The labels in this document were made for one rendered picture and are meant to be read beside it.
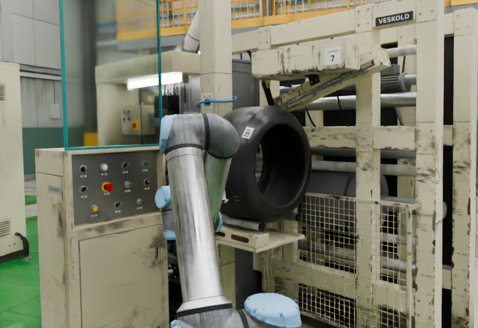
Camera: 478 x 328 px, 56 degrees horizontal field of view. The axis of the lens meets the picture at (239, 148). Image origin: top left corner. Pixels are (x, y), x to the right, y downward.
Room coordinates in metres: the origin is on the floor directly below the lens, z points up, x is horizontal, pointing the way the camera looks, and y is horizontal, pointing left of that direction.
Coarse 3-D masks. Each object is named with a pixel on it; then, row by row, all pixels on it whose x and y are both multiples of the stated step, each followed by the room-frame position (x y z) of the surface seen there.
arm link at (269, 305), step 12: (252, 300) 1.19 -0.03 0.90; (264, 300) 1.19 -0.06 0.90; (276, 300) 1.19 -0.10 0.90; (288, 300) 1.20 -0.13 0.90; (240, 312) 1.16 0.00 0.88; (252, 312) 1.13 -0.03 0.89; (264, 312) 1.12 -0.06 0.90; (276, 312) 1.12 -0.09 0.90; (288, 312) 1.13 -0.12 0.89; (252, 324) 1.12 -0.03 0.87; (264, 324) 1.11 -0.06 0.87; (276, 324) 1.11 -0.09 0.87; (288, 324) 1.12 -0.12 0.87; (300, 324) 1.16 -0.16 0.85
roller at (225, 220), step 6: (222, 216) 2.24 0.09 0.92; (228, 216) 2.22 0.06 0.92; (222, 222) 2.24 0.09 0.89; (228, 222) 2.20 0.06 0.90; (234, 222) 2.17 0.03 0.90; (240, 222) 2.14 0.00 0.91; (246, 222) 2.12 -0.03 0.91; (252, 222) 2.10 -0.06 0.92; (258, 222) 2.08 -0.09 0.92; (252, 228) 2.09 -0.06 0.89; (258, 228) 2.06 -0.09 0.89; (264, 228) 2.08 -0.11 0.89
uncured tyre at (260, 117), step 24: (240, 120) 2.09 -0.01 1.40; (264, 120) 2.08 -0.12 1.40; (288, 120) 2.20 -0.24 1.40; (240, 144) 2.01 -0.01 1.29; (264, 144) 2.49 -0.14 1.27; (288, 144) 2.46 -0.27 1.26; (240, 168) 1.99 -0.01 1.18; (264, 168) 2.51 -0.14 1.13; (288, 168) 2.48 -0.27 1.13; (240, 192) 2.01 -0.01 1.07; (264, 192) 2.48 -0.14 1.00; (288, 192) 2.41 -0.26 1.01; (240, 216) 2.15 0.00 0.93; (264, 216) 2.10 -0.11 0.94
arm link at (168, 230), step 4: (164, 212) 1.79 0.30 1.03; (168, 212) 1.78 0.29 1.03; (172, 212) 1.78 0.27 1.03; (164, 216) 1.78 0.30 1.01; (168, 216) 1.78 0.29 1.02; (172, 216) 1.77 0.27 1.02; (164, 220) 1.78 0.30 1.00; (168, 220) 1.77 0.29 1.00; (172, 220) 1.77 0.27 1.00; (164, 224) 1.78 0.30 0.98; (168, 224) 1.77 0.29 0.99; (172, 224) 1.76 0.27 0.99; (164, 228) 1.77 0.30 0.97; (168, 228) 1.76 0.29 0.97; (172, 228) 1.76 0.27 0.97; (164, 232) 1.77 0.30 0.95; (168, 232) 1.76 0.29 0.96; (172, 232) 1.75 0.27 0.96; (164, 236) 1.77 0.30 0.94; (168, 236) 1.76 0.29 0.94; (172, 236) 1.75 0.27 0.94
